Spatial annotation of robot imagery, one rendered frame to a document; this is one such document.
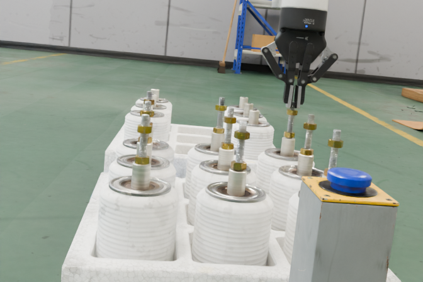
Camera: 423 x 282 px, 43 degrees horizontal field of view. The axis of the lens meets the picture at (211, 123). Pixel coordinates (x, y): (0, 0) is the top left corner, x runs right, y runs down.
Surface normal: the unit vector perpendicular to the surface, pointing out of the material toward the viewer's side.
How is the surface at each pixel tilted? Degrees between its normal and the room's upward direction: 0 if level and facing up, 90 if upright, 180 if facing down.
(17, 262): 0
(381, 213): 90
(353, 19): 90
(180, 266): 0
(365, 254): 90
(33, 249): 0
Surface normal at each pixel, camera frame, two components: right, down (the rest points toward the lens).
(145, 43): 0.01, 0.17
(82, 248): 0.09, -0.98
